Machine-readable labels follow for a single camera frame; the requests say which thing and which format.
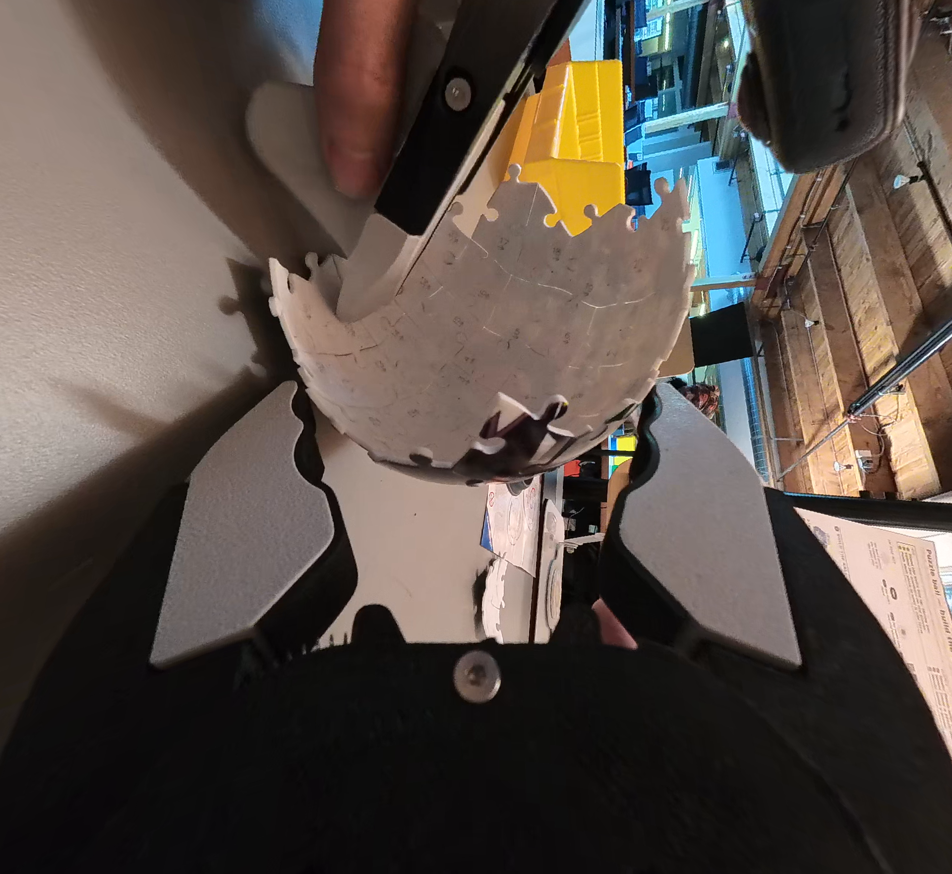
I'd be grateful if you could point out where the chrome metal pipe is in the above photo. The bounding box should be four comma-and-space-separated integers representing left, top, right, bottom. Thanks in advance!
848, 319, 952, 417

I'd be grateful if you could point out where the yellow plastic tote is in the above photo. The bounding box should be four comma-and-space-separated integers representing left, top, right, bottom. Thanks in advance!
487, 58, 627, 237

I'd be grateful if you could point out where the black metal beam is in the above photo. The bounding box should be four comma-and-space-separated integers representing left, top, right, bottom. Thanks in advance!
788, 491, 952, 533

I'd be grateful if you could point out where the person's left hand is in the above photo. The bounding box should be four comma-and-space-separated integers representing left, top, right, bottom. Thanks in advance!
285, 0, 447, 199

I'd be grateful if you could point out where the partly built puzzle ball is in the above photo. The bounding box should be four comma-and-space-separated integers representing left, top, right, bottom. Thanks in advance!
268, 175, 700, 488

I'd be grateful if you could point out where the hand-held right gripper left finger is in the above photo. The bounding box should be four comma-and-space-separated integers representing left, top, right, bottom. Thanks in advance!
149, 380, 359, 670

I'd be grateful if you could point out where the person's right hand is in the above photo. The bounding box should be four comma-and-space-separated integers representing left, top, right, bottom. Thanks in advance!
593, 599, 639, 650

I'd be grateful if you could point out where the white instruction leaflet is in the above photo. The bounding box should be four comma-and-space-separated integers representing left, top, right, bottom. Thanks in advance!
479, 481, 545, 579

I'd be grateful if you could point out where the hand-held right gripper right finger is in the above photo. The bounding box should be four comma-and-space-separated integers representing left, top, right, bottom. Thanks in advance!
597, 381, 804, 670

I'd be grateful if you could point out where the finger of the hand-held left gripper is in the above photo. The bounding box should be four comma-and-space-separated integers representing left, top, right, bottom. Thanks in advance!
337, 204, 462, 324
245, 81, 373, 257

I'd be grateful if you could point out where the printed task sheet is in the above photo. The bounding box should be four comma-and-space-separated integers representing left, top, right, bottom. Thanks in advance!
794, 508, 952, 741

